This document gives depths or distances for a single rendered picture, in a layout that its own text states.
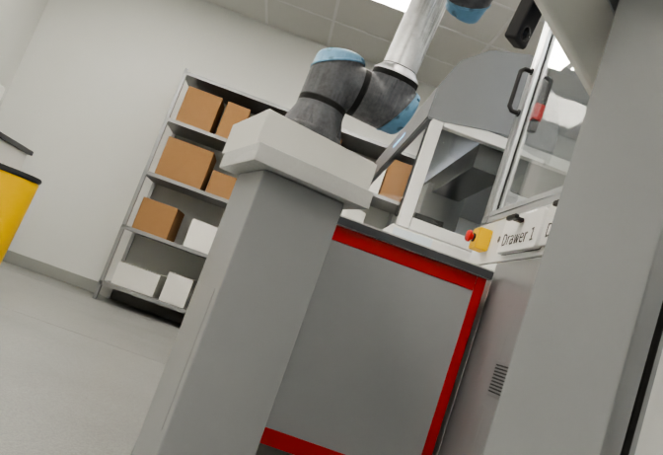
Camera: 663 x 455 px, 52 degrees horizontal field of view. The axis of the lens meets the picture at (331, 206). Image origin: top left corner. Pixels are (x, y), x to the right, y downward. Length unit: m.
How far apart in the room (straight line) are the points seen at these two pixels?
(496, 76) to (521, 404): 2.23
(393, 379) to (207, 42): 4.86
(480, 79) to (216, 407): 1.89
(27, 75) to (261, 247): 5.37
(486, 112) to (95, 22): 4.51
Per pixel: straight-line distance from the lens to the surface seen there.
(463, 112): 2.83
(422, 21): 1.64
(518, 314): 1.80
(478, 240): 2.22
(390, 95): 1.59
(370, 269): 1.95
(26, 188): 3.91
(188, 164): 5.68
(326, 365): 1.94
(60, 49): 6.64
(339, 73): 1.56
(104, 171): 6.25
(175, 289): 5.60
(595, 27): 1.01
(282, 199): 1.43
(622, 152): 0.84
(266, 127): 1.43
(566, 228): 0.83
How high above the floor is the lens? 0.47
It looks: 9 degrees up
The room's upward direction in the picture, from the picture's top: 20 degrees clockwise
